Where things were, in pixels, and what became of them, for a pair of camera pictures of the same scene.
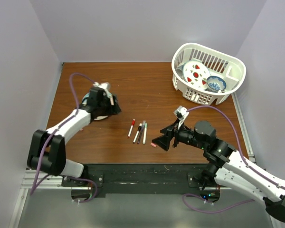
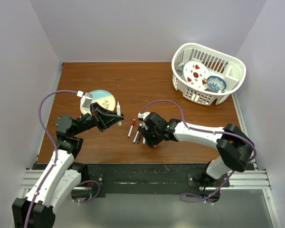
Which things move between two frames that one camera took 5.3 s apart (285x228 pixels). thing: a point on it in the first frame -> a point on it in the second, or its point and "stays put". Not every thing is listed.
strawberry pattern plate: x=195 y=73 stays put
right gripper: x=164 y=141 -> x=150 y=141
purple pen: x=141 y=132 stays put
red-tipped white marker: x=130 y=131 stays put
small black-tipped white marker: x=136 y=137 stays put
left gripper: x=112 y=109 -> x=103 y=118
